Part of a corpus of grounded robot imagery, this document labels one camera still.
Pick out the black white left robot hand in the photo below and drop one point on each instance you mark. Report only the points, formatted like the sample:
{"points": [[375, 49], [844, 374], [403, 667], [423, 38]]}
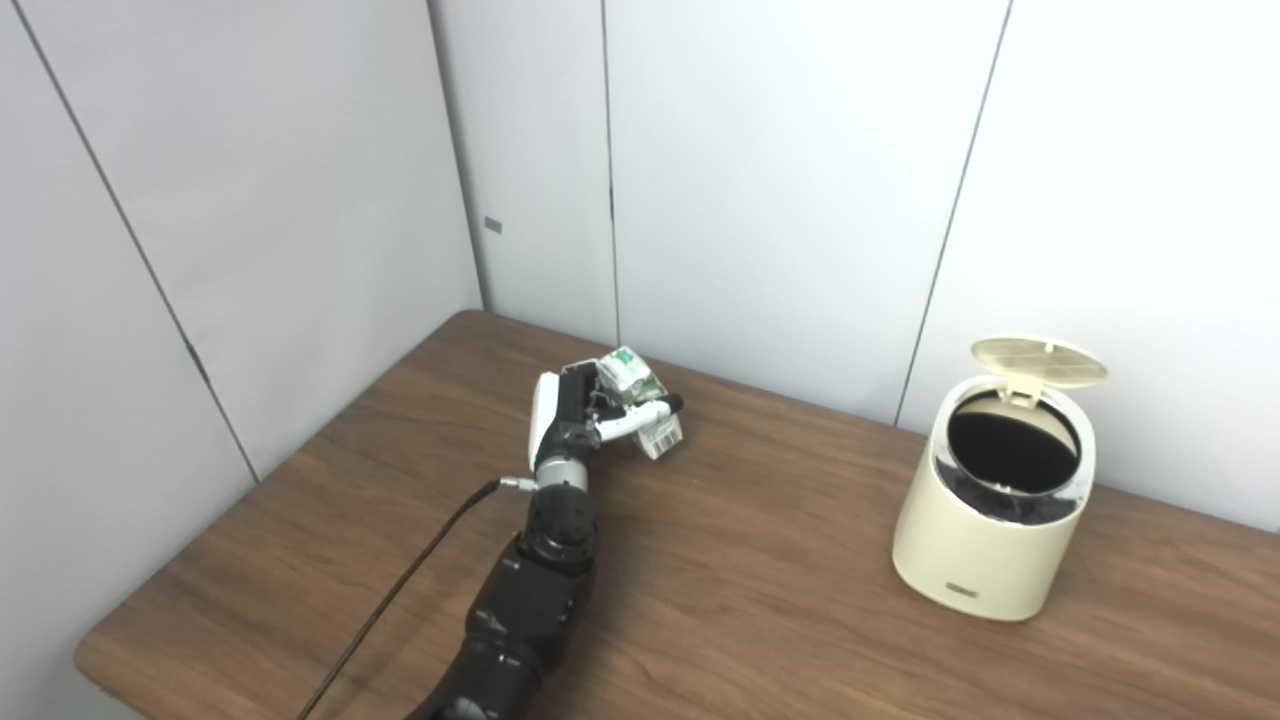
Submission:
{"points": [[555, 420]]}

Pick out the green white milk carton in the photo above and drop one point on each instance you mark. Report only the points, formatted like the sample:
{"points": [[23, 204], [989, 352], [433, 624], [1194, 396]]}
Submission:
{"points": [[632, 375]]}

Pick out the cream-colored bin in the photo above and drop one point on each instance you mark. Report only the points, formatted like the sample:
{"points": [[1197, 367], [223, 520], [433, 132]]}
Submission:
{"points": [[985, 560]]}

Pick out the round cream bin lid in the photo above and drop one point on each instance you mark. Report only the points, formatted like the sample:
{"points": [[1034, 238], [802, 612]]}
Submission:
{"points": [[1040, 362]]}

